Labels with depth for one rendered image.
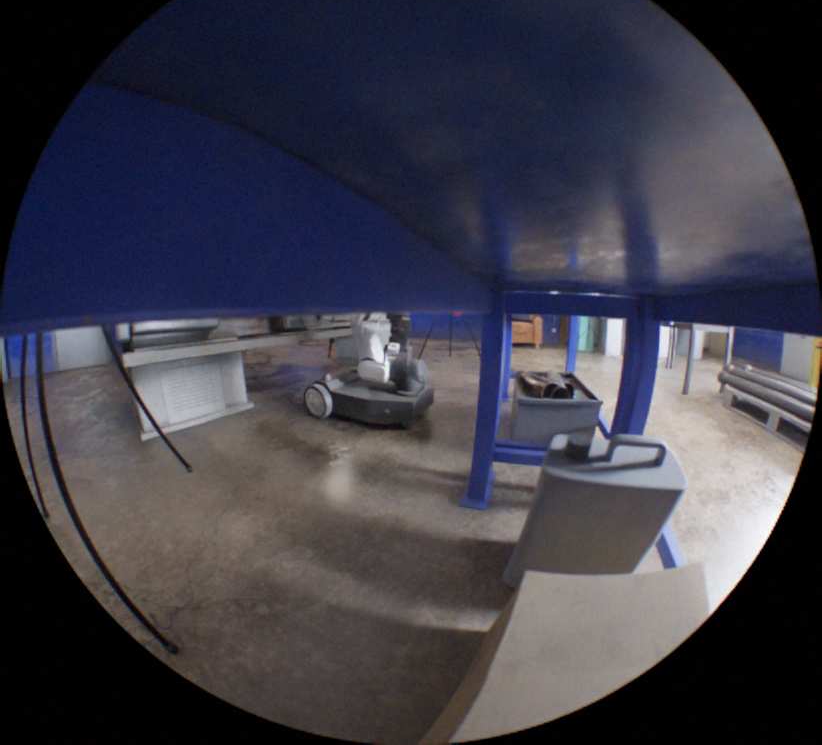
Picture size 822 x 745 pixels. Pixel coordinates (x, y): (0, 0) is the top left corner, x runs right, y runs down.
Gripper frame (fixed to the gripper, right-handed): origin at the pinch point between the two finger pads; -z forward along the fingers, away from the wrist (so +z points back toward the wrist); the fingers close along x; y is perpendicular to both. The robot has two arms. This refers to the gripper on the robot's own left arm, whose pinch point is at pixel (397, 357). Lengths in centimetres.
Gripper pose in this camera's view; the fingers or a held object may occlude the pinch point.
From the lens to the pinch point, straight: 114.4
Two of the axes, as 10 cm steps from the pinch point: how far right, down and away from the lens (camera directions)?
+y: -1.5, 0.5, -9.9
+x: -9.8, -1.2, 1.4
